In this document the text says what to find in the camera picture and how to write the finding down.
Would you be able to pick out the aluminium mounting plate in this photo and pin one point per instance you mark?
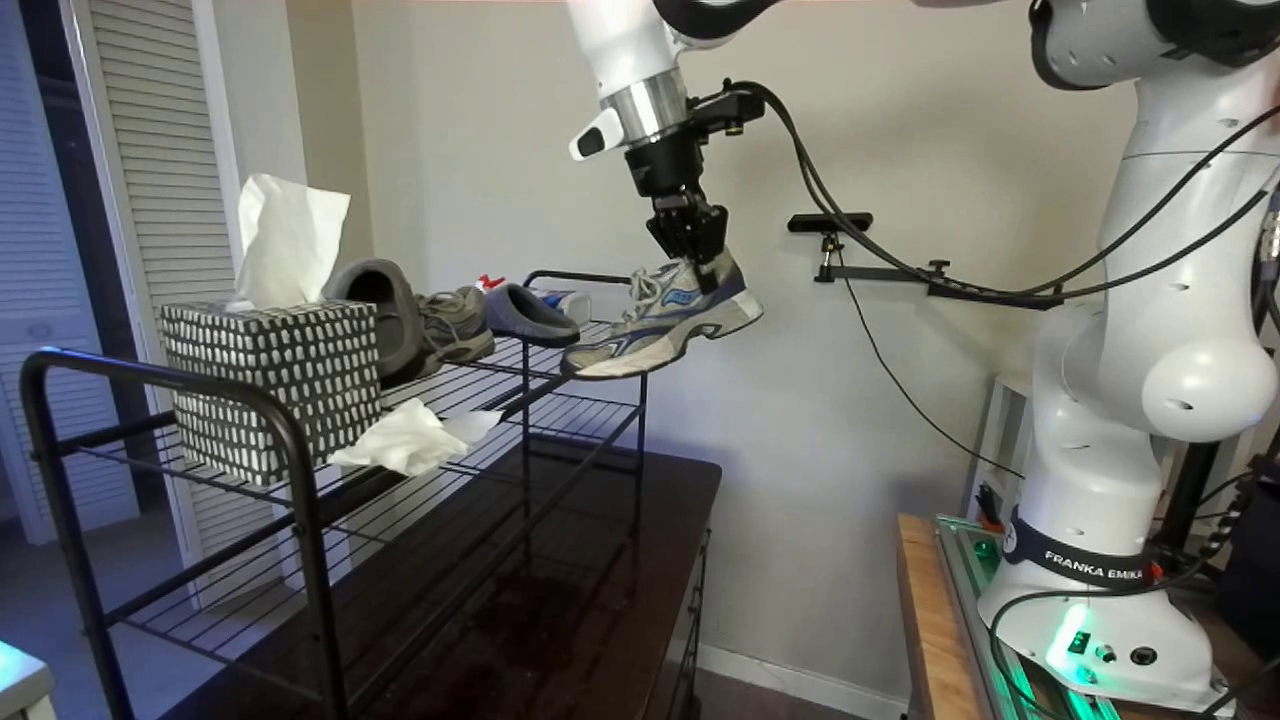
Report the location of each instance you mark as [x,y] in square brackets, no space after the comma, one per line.
[962,561]

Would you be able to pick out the black metal shoe rack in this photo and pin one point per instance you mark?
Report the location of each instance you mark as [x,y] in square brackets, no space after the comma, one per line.
[306,534]

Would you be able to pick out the grey blue sneaker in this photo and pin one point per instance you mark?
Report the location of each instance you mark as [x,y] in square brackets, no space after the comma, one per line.
[655,324]
[445,333]

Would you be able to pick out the white board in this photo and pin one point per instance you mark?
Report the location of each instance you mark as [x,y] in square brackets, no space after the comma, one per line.
[1000,425]

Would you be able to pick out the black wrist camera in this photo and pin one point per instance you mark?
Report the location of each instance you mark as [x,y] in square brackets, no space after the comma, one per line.
[729,111]

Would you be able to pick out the white pulled-up tissue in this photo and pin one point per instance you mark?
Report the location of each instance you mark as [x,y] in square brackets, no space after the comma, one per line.
[285,241]

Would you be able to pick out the black white patterned tissue box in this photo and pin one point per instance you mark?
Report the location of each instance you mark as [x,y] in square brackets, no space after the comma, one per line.
[264,385]

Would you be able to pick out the black equipment case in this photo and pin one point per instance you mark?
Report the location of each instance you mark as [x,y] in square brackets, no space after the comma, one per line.
[1253,544]

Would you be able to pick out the black stereo camera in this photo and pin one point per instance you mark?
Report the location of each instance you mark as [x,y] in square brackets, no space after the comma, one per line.
[824,222]

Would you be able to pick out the dark wooden dresser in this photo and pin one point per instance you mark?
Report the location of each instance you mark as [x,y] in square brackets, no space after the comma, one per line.
[586,625]

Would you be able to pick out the crumpled white tissue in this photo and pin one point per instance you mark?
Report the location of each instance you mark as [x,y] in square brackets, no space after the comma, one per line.
[405,441]

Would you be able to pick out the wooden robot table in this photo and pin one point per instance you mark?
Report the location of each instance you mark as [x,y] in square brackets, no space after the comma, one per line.
[934,641]

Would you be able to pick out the white furniture corner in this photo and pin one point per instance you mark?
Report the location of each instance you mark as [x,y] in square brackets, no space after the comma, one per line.
[22,680]

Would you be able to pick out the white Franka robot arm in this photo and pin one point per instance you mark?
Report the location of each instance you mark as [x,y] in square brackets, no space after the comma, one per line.
[1160,372]

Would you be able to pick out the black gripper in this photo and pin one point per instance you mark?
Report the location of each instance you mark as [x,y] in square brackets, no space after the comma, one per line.
[667,166]

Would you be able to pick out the white louvered closet door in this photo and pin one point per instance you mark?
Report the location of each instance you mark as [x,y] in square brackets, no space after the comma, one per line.
[162,161]

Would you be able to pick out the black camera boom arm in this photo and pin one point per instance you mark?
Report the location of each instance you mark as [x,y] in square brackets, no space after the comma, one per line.
[985,288]

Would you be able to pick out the black stand pole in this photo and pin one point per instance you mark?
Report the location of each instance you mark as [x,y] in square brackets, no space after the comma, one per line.
[1193,500]

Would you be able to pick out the dark grey slipper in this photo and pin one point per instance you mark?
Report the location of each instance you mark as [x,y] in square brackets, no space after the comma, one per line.
[532,317]
[367,303]

